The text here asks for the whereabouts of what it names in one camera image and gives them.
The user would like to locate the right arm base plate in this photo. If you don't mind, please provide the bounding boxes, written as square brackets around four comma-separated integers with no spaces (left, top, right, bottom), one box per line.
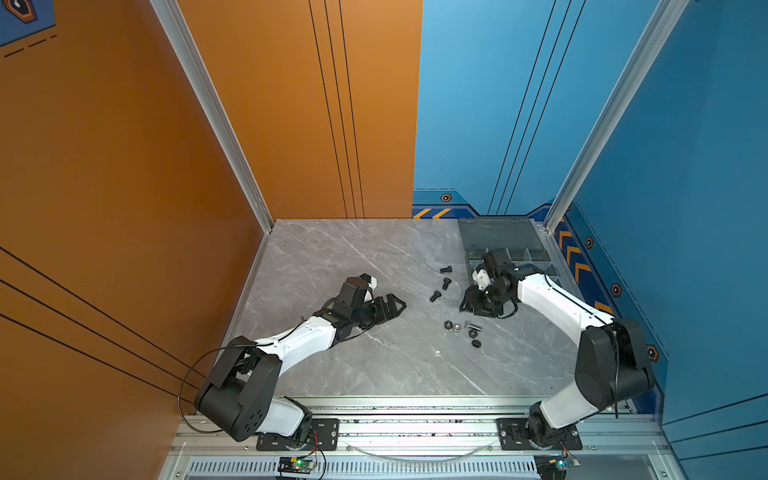
[496,418,583,451]

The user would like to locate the aluminium corner post left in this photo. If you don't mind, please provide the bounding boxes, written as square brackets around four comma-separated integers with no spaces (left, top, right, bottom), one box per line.
[150,0,274,234]

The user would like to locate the aluminium front rail frame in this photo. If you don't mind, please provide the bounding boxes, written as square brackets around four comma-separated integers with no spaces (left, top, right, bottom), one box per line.
[160,396,684,479]

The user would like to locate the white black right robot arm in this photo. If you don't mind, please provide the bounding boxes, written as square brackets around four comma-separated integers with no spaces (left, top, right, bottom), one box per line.
[460,267,656,449]

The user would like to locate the left green circuit board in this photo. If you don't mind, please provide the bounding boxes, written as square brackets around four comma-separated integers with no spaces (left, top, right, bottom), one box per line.
[276,457,319,479]

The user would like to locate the aluminium corner post right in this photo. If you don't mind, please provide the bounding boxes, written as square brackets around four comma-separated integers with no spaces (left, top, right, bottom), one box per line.
[543,0,689,236]

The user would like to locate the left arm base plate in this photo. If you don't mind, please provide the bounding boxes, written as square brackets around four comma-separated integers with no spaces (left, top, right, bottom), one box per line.
[256,418,340,452]

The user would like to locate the aluminium corner post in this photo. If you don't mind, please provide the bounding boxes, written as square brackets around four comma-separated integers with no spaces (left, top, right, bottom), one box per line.
[150,0,274,234]
[543,0,689,236]

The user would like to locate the green circuit board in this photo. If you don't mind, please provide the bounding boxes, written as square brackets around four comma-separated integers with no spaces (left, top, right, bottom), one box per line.
[534,456,581,480]
[276,457,319,479]

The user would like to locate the grey plastic organizer box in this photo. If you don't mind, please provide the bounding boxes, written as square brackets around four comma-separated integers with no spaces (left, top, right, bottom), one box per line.
[459,217,560,282]

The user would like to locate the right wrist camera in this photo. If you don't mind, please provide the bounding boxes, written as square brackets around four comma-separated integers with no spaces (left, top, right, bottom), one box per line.
[471,249,514,291]

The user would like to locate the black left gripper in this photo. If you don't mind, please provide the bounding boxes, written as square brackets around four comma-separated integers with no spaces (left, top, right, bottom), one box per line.
[350,293,407,330]

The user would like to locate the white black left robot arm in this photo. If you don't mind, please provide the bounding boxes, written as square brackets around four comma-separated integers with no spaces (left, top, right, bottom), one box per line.
[194,293,407,445]

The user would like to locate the right green circuit board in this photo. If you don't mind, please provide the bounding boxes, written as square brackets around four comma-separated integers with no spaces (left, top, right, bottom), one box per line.
[534,456,581,480]

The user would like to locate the silver bolt on table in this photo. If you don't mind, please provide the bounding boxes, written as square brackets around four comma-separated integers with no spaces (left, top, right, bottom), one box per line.
[465,323,482,339]

